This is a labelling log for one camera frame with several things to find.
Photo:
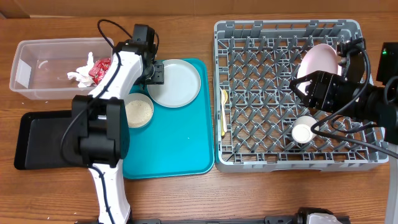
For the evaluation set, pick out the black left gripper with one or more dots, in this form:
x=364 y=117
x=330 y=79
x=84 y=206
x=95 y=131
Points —
x=158 y=75

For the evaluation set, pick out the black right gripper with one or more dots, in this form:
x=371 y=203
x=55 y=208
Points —
x=325 y=99

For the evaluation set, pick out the yellow plastic spoon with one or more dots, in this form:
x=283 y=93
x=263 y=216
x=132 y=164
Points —
x=224 y=98

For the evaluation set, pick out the cream plastic cup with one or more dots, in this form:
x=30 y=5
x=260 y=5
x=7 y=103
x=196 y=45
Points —
x=301 y=129

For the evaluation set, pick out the black waste tray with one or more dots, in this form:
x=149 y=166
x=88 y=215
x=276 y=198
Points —
x=39 y=142

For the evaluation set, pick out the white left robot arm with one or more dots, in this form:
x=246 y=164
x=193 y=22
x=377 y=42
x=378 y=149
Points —
x=98 y=137

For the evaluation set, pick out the crumpled white tissue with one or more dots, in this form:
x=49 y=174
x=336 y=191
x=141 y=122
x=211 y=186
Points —
x=82 y=73

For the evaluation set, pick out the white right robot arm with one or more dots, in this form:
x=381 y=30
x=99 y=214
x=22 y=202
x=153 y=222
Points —
x=379 y=109

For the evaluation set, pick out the teal plastic tray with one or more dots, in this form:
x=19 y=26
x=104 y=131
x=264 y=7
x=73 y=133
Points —
x=177 y=141

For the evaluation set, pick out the grey bowl of rice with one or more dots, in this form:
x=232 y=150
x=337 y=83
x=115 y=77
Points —
x=139 y=109

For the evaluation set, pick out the clear plastic waste bin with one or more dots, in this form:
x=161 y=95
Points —
x=40 y=67

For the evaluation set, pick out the light grey plate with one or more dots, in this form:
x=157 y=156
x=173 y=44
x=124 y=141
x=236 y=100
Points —
x=181 y=86

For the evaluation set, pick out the white pink-rimmed plate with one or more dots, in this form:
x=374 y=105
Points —
x=320 y=57

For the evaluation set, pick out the red crumpled wrapper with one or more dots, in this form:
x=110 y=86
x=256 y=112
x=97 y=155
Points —
x=99 y=69

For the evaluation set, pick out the grey dishwasher rack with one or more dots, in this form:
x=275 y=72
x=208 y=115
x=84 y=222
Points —
x=254 y=63

